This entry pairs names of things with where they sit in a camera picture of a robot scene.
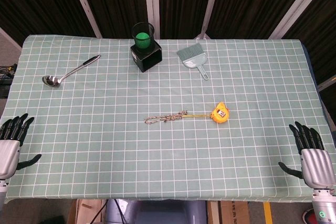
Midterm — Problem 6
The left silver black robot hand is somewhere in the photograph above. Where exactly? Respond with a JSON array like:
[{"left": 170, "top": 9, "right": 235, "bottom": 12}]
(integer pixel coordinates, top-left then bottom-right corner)
[{"left": 0, "top": 113, "right": 42, "bottom": 180}]

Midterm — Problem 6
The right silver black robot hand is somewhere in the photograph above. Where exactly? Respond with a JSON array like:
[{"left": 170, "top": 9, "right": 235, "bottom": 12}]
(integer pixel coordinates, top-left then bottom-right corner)
[{"left": 278, "top": 121, "right": 336, "bottom": 189}]

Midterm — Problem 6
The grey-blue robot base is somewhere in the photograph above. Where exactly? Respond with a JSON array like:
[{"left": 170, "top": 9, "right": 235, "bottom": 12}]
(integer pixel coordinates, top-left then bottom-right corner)
[{"left": 104, "top": 199, "right": 208, "bottom": 224}]

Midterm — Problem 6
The yellow tape measure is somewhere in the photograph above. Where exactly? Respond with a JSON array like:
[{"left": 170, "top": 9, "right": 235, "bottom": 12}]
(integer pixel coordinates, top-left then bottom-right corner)
[{"left": 183, "top": 102, "right": 231, "bottom": 124}]

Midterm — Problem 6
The red black round object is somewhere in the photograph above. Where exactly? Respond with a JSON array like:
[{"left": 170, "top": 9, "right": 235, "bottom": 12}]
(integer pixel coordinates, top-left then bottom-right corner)
[{"left": 302, "top": 207, "right": 316, "bottom": 224}]

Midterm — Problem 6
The printed cardboard box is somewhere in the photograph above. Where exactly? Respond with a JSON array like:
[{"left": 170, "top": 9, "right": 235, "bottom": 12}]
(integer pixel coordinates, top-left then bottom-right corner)
[{"left": 207, "top": 200, "right": 250, "bottom": 224}]

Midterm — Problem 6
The plain cardboard box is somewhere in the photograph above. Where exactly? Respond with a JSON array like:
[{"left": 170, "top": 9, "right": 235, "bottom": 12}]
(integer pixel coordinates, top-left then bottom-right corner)
[{"left": 68, "top": 199, "right": 107, "bottom": 224}]

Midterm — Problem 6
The green checked tablecloth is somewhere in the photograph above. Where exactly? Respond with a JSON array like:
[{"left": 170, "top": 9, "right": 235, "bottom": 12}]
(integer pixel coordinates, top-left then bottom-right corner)
[{"left": 0, "top": 34, "right": 333, "bottom": 205}]

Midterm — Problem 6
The grey small brush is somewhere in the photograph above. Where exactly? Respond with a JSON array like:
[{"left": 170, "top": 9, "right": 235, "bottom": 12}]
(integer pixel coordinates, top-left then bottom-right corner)
[{"left": 181, "top": 51, "right": 210, "bottom": 81}]

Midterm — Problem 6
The black open box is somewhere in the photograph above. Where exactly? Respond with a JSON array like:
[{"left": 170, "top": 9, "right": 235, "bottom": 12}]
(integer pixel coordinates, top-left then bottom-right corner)
[{"left": 130, "top": 39, "right": 163, "bottom": 73}]

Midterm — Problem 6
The grey-blue hand brush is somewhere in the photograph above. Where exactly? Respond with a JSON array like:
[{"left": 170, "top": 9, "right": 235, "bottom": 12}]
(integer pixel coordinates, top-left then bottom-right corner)
[{"left": 176, "top": 44, "right": 204, "bottom": 61}]

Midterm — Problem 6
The green ball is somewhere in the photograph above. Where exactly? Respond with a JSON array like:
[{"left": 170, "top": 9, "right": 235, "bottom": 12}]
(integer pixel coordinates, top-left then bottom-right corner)
[{"left": 134, "top": 32, "right": 151, "bottom": 49}]

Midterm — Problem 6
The dark glass cup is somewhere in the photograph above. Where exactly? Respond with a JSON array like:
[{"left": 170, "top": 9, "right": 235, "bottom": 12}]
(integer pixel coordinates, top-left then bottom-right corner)
[{"left": 131, "top": 22, "right": 155, "bottom": 55}]

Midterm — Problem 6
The black cable bundle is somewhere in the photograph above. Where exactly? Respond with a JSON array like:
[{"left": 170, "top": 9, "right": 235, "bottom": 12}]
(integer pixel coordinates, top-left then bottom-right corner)
[{"left": 0, "top": 62, "right": 18, "bottom": 99}]

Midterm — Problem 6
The steel ladle black handle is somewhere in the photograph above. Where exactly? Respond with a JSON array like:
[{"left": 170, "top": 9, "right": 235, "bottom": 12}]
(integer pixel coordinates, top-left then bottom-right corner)
[{"left": 41, "top": 54, "right": 101, "bottom": 89}]

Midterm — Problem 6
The white partition frame post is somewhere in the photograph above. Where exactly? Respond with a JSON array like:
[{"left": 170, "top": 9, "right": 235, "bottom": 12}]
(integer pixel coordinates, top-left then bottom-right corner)
[
  {"left": 268, "top": 0, "right": 324, "bottom": 40},
  {"left": 317, "top": 74, "right": 336, "bottom": 91},
  {"left": 194, "top": 0, "right": 223, "bottom": 40},
  {"left": 67, "top": 0, "right": 103, "bottom": 39},
  {"left": 143, "top": 0, "right": 161, "bottom": 39}
]

